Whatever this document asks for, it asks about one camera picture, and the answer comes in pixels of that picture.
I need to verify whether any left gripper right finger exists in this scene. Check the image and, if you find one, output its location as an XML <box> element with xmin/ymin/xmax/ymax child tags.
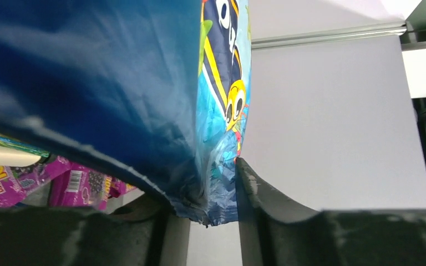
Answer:
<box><xmin>236</xmin><ymin>158</ymin><xmax>426</xmax><ymax>265</ymax></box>

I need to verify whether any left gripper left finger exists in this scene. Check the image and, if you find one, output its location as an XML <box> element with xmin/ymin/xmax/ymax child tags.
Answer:
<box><xmin>0</xmin><ymin>195</ymin><xmax>168</xmax><ymax>265</ymax></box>

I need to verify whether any purple candy bag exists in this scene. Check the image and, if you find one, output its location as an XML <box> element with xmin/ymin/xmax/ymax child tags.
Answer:
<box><xmin>48</xmin><ymin>163</ymin><xmax>136</xmax><ymax>211</ymax></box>
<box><xmin>0</xmin><ymin>156</ymin><xmax>71</xmax><ymax>207</ymax></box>

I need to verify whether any blue Slendy candy bag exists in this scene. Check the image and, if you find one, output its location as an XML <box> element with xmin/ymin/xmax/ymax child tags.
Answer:
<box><xmin>0</xmin><ymin>1</ymin><xmax>251</xmax><ymax>226</ymax></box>

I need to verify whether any cream three-tier shelf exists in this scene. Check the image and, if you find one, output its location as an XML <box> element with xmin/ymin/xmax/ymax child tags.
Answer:
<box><xmin>0</xmin><ymin>146</ymin><xmax>57</xmax><ymax>167</ymax></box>

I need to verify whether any yellow green candy bag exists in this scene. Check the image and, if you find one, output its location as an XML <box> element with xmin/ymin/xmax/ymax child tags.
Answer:
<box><xmin>0</xmin><ymin>134</ymin><xmax>50</xmax><ymax>158</ymax></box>

